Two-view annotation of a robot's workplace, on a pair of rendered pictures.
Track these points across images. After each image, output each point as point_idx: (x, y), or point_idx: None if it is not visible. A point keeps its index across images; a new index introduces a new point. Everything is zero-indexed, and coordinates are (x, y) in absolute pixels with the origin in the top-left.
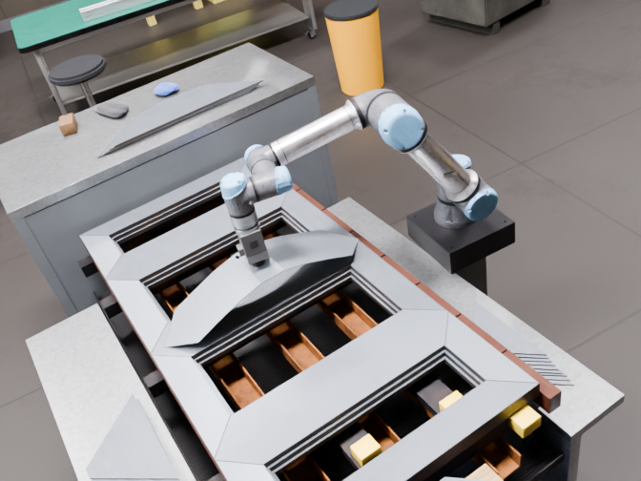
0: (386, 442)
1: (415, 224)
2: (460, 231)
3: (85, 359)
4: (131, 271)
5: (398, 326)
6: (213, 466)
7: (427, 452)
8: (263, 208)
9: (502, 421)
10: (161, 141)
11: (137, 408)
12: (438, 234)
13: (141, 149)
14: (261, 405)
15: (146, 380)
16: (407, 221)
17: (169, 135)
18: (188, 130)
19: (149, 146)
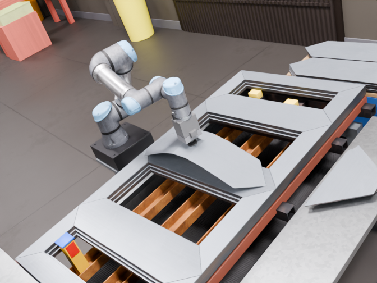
0: None
1: (122, 153)
2: (131, 135)
3: (283, 277)
4: (188, 258)
5: (219, 108)
6: None
7: (288, 78)
8: (106, 207)
9: None
10: (14, 269)
11: (315, 195)
12: (133, 141)
13: (22, 282)
14: (289, 125)
15: (288, 210)
16: (115, 161)
17: (1, 270)
18: (0, 255)
19: (19, 277)
